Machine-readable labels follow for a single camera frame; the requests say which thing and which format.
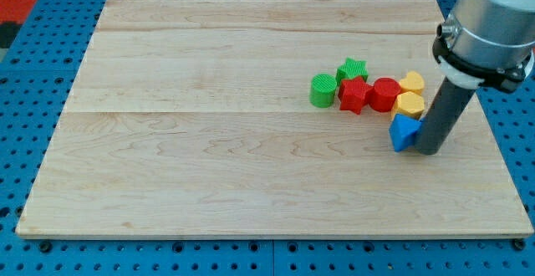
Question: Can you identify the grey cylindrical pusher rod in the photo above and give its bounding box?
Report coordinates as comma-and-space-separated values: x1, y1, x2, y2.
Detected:
414, 78, 475, 156

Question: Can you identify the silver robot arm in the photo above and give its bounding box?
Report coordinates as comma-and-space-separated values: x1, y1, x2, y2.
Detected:
415, 0, 534, 155

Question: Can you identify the red cylinder block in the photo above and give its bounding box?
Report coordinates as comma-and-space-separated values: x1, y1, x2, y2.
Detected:
369, 77, 401, 113

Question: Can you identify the yellow heart block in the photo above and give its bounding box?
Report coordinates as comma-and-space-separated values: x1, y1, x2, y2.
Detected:
399, 71, 425, 95

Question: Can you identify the yellow hexagon block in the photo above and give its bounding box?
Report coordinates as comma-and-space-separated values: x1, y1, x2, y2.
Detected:
390, 91, 425, 120

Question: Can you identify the green star block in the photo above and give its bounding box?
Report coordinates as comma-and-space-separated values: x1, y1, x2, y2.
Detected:
336, 58, 369, 86

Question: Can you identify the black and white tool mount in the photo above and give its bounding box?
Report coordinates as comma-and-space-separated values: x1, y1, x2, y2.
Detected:
432, 38, 534, 94

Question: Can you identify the blue triangular block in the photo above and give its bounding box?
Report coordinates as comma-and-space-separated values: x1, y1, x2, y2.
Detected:
389, 114, 421, 152

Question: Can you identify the wooden board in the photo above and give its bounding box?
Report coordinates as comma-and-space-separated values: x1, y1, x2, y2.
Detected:
16, 0, 533, 240

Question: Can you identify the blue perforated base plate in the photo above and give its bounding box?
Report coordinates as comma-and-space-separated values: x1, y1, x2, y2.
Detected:
1, 0, 534, 275

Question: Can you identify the red star block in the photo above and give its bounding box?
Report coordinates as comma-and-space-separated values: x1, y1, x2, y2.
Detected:
338, 76, 373, 115

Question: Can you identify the green cylinder block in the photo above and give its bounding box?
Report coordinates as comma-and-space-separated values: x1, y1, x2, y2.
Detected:
309, 74, 338, 108

